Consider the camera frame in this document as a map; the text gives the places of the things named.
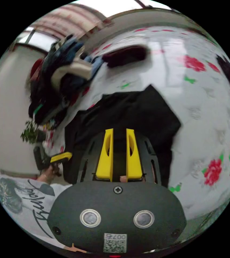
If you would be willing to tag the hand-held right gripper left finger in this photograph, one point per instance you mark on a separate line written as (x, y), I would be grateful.
(104, 161)

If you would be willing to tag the black short sleeve shirt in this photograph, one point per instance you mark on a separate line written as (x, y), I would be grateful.
(139, 112)

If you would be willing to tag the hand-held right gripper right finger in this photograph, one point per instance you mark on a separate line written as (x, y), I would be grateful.
(134, 163)

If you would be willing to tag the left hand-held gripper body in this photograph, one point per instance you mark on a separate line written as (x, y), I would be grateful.
(41, 159)

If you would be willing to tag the green plant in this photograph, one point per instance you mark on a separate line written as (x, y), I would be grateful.
(29, 132)

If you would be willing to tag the person's left hand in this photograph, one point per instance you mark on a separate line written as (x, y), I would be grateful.
(46, 175)

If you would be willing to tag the person's body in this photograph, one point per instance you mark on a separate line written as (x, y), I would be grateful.
(22, 201)

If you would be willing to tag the pile of clothes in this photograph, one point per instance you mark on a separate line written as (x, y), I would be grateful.
(52, 80)

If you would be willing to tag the person's right hand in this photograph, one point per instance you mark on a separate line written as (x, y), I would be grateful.
(123, 179)

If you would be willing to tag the bed with floral sheet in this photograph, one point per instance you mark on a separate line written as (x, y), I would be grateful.
(197, 125)

